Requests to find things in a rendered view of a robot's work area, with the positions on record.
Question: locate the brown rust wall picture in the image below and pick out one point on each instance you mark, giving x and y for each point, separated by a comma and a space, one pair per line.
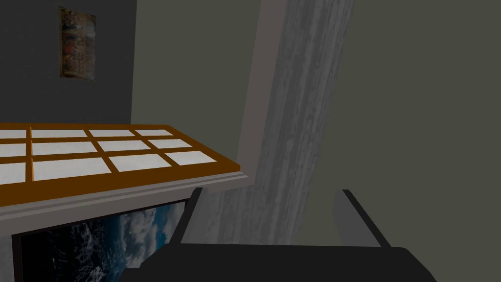
77, 44

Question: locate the grey wooden door leaf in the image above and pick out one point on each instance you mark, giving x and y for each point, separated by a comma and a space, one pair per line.
289, 129

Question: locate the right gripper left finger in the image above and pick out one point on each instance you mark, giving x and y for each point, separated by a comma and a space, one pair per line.
192, 219

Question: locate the orange framed window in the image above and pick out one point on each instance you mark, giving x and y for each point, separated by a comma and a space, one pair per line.
98, 156

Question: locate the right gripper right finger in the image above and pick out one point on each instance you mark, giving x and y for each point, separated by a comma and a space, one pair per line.
354, 223

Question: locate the blue ocean wall picture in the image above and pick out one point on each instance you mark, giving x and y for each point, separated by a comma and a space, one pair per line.
98, 246

